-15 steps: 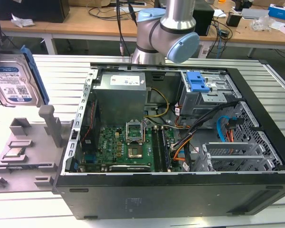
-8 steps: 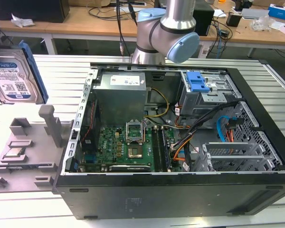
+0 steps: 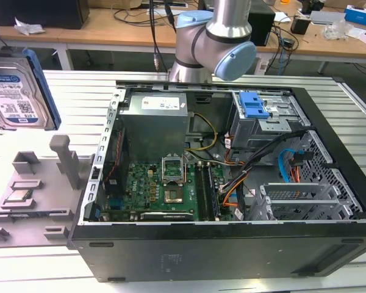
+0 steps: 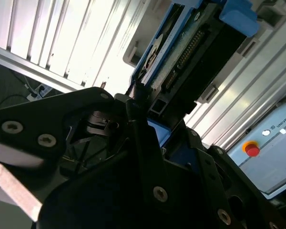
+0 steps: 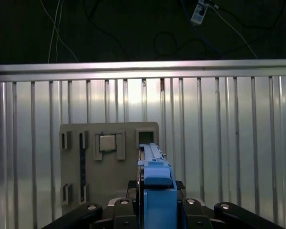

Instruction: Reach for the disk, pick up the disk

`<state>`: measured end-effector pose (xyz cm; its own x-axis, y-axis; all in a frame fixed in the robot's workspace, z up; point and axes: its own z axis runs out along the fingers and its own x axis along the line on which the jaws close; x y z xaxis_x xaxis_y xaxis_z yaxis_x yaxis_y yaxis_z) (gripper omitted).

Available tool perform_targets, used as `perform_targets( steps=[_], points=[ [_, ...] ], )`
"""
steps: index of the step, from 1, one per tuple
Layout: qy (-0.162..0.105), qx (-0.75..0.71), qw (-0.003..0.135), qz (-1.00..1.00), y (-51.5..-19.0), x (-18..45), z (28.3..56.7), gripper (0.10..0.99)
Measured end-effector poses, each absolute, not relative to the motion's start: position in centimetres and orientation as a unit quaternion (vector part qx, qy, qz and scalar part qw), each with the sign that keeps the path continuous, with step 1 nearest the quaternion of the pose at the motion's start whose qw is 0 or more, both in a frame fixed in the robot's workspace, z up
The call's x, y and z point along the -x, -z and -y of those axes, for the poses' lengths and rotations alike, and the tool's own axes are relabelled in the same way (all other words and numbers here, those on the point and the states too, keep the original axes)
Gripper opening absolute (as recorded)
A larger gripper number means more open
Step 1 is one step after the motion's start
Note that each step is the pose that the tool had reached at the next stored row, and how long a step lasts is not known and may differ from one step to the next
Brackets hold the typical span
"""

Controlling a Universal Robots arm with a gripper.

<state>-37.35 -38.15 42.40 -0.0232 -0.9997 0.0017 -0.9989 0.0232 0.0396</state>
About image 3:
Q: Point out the hard disk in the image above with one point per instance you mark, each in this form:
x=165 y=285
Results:
x=12 y=97

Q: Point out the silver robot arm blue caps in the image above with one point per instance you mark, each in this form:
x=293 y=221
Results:
x=228 y=24

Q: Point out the metal disk bay cage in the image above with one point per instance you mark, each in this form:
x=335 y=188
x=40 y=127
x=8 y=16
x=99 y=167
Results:
x=262 y=131

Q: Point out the crumpled white paper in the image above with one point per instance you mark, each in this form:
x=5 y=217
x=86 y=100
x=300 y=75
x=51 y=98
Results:
x=29 y=27

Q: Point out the wooden desk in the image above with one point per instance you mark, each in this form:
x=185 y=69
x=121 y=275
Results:
x=116 y=32

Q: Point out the CPU chip silver top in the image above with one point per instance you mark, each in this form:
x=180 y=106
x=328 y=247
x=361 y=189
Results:
x=18 y=195

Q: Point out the grey parts rack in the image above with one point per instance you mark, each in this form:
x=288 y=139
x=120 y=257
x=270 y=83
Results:
x=48 y=195

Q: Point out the black case fan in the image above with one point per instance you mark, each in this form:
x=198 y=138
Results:
x=116 y=161

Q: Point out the grey power supply unit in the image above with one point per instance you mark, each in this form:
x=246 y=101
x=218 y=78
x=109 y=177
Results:
x=152 y=128

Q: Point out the green motherboard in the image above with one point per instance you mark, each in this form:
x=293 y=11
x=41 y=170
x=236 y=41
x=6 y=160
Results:
x=140 y=186

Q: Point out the CPU socket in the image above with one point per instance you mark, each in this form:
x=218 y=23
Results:
x=173 y=195

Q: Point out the black graphics card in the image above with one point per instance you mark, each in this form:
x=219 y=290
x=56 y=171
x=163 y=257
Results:
x=167 y=216

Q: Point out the blue plastic bay latch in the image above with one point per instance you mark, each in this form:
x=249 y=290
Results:
x=251 y=107

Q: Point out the black computer tower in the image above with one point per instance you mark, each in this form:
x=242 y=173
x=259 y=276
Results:
x=262 y=27

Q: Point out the RAM stick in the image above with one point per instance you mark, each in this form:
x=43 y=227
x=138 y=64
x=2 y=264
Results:
x=213 y=195

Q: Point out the black open PC case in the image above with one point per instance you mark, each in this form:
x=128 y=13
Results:
x=201 y=253

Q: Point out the small black box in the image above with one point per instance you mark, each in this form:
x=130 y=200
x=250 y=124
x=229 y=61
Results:
x=299 y=25

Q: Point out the grey flat box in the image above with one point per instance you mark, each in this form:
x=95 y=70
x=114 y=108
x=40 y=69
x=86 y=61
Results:
x=326 y=17

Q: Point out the clear plastic wrap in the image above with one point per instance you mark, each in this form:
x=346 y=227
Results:
x=337 y=30

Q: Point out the blue cardboard box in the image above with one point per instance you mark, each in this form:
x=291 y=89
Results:
x=361 y=13

